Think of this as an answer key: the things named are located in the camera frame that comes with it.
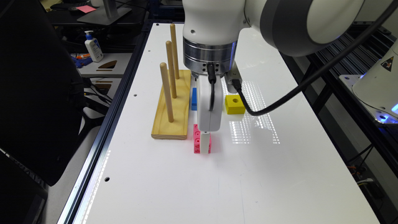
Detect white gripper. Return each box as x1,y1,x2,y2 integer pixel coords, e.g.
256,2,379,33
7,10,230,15
197,75,223,154

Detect pink interlocking cube block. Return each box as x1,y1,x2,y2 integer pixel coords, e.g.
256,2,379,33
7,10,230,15
193,124,211,154

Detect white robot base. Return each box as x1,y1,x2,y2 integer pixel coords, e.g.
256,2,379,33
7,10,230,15
339,42,397,125

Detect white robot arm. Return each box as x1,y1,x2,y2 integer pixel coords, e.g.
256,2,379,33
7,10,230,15
182,0,364,154

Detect blue block with hole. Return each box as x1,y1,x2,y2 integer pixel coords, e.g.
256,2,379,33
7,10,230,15
191,88,197,111

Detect wooden peg base board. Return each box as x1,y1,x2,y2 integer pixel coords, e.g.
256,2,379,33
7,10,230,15
151,70,191,140

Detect yellow block with hole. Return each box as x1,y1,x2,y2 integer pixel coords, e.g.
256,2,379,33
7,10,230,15
225,95,246,114

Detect front wooden peg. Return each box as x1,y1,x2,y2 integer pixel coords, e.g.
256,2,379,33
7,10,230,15
160,62,174,123

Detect wooden peg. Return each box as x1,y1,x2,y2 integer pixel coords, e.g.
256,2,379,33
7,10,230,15
170,23,180,80
165,40,177,98
160,62,174,123

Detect middle wooden peg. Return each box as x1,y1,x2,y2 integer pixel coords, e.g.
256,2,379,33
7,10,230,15
165,40,177,98

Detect rear wooden peg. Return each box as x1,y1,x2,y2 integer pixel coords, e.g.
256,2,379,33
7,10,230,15
170,23,180,80

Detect blue glue gun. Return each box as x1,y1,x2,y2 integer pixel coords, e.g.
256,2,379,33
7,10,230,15
72,57,93,68

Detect white lotion pump bottle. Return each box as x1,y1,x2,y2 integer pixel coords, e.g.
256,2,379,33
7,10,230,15
85,30,104,62

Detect silver monitor stand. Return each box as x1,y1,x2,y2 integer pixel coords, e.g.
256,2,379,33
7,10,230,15
77,0,131,26

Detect black office chair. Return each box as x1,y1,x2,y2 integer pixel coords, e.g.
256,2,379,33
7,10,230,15
1,0,85,186

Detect pink sticky note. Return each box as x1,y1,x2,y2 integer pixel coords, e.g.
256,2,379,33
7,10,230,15
76,5,96,13

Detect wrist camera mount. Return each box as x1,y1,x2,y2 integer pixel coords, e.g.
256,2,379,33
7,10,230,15
224,62,242,93

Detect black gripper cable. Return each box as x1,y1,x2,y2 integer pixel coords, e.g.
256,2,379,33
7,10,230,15
231,0,398,117

